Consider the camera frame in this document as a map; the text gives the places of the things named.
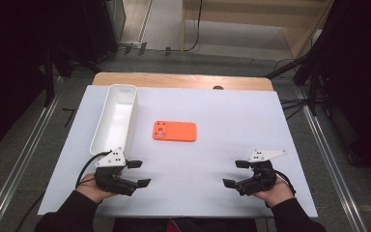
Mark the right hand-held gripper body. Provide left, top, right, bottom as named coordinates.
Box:
left=235, top=148, right=288, bottom=197

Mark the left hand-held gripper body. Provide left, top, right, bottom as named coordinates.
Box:
left=94, top=147, right=140, bottom=197

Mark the white plastic bin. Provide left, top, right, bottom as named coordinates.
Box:
left=89, top=83, right=139, bottom=160

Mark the orange phone case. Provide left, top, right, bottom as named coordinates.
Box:
left=152, top=120, right=197, bottom=143

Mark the person's right hand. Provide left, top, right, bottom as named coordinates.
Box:
left=250, top=175, right=296, bottom=208

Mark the person's left hand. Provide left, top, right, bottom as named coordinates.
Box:
left=75, top=172, right=118, bottom=204

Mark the white board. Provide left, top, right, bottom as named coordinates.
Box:
left=38, top=84, right=319, bottom=218

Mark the person's dark clothing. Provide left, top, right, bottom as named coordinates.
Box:
left=112, top=217, right=259, bottom=232

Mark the wooden table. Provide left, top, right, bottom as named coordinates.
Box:
left=92, top=72, right=274, bottom=92

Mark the black tripod stand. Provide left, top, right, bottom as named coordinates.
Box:
left=265, top=47, right=329, bottom=117
left=43, top=44, right=102, bottom=107

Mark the black curtain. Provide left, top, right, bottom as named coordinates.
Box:
left=0, top=0, right=120, bottom=159
left=312, top=0, right=371, bottom=182

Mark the light wooden shelf unit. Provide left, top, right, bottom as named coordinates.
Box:
left=182, top=0, right=334, bottom=59

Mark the right hand-held gripper black cable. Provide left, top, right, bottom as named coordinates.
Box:
left=273, top=169, right=298, bottom=196

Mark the hand-held gripper black cable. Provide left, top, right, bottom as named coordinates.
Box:
left=75, top=150, right=114, bottom=189
left=273, top=169, right=298, bottom=196

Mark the left hand-held gripper black cable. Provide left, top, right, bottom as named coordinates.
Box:
left=75, top=150, right=114, bottom=189

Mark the metal floor rail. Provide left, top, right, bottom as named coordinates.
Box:
left=0, top=93, right=62, bottom=232
left=294, top=86, right=368, bottom=232

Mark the black hanging cable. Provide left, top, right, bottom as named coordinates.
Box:
left=183, top=0, right=204, bottom=52

